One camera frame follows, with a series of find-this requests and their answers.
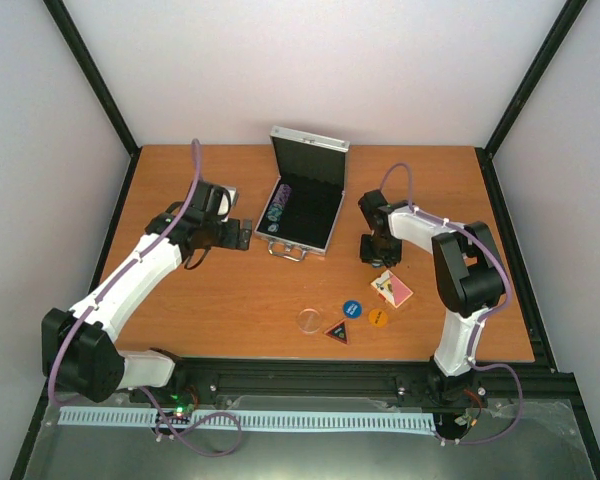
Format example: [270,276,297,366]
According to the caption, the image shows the blue round token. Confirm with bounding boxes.
[342,300,363,319]

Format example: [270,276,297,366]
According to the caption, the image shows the black aluminium frame rail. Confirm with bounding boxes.
[75,355,581,406]

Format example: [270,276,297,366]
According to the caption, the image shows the orange round token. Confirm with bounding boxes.
[368,308,389,328]

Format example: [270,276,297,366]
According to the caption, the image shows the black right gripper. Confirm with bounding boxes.
[360,234,403,267]

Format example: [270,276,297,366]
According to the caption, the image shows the aluminium poker case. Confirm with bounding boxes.
[254,126,350,262]

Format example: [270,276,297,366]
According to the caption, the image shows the clear round disc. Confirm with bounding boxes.
[296,308,322,334]

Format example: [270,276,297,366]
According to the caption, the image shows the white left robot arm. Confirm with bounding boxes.
[41,181,252,403]

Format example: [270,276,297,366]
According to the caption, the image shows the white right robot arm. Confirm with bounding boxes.
[358,189,511,378]

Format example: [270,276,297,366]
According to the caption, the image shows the black red triangle token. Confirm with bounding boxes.
[324,320,349,345]

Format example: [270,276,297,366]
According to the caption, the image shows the pink playing card deck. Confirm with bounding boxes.
[370,270,413,309]

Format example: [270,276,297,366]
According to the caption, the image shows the white cable duct strip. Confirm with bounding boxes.
[58,406,436,435]

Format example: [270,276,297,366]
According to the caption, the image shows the purple poker chip stack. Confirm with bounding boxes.
[265,184,292,222]

